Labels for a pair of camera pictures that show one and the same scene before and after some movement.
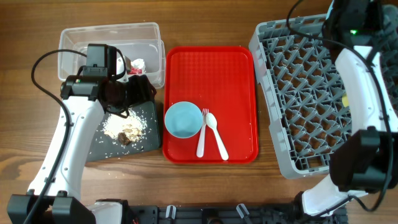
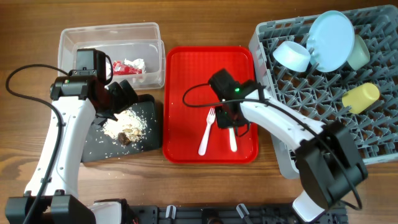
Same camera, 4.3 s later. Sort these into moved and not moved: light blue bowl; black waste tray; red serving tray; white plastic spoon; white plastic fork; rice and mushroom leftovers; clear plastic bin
Moved: white plastic spoon; light blue bowl; white plastic fork
Not moved: black waste tray; rice and mushroom leftovers; clear plastic bin; red serving tray
